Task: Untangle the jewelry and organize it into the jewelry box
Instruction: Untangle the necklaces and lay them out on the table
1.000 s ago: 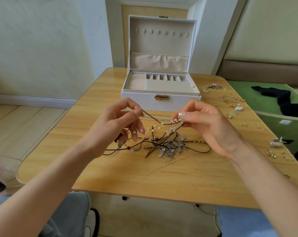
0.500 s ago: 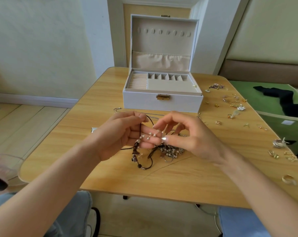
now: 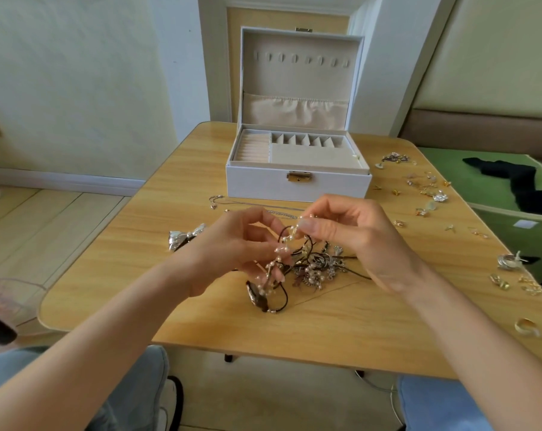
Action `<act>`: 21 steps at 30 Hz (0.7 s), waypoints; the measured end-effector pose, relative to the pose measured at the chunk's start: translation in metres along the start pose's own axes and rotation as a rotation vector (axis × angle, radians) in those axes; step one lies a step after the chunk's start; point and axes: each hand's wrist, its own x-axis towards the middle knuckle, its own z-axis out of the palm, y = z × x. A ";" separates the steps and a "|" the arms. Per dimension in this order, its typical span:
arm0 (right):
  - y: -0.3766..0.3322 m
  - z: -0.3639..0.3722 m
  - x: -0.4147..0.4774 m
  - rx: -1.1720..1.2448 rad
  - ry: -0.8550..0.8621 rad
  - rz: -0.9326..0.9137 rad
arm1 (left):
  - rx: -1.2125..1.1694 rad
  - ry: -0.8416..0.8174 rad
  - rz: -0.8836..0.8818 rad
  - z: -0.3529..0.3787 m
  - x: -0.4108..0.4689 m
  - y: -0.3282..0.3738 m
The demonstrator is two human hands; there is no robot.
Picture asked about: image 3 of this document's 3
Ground person's left hand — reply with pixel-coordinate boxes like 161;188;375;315
163;207;290;297

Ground person's left forearm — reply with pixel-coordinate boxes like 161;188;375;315
0;265;196;431

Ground thin silver chain necklace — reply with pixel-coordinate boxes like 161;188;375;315
208;193;299;221

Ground person's right hand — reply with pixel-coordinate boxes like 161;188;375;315
295;195;434;295

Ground beige padded wall panel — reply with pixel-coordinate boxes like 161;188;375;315
399;0;542;158

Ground black cloth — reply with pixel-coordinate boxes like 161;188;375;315
462;156;542;217

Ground tangle of necklaces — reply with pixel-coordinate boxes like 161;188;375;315
289;238;373;291

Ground bow pendant cord necklace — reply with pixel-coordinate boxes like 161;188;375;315
167;223;206;252

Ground black strap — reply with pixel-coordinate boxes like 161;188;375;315
166;375;184;431

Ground white jewelry box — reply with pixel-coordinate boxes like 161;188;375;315
225;26;373;203

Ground camera pendant necklace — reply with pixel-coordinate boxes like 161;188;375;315
246;275;290;315

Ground white cable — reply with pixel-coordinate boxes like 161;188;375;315
354;369;402;423

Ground small earrings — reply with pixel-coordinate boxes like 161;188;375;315
374;151;542;339

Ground person's right forearm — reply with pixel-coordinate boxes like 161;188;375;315
401;269;542;431

